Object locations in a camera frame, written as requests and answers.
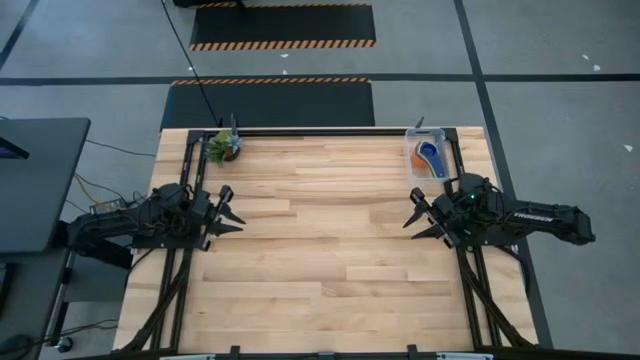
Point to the small dark blue measuring cup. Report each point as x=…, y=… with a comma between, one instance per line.
x=430, y=150

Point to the orange measuring cup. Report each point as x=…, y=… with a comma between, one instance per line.
x=417, y=167

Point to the black mat with hazard stripe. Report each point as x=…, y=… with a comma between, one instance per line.
x=270, y=105
x=282, y=22

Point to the black desk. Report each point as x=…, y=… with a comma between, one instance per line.
x=40, y=175

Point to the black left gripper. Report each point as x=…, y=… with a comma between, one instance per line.
x=207, y=215

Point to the black stand beam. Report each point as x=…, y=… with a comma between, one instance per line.
x=110, y=257

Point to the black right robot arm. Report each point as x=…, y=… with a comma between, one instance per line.
x=540, y=220

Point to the black caster wheel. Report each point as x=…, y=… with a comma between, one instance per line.
x=65, y=345

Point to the black power strip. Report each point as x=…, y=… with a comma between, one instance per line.
x=107, y=205

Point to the clear plastic basket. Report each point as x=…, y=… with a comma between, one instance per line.
x=407, y=135

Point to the black monitor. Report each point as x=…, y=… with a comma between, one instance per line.
x=10, y=149

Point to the small potted green plant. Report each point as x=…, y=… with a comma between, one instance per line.
x=222, y=146

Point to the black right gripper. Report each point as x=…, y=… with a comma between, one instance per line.
x=450, y=220

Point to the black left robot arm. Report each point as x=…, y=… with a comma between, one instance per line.
x=125, y=220

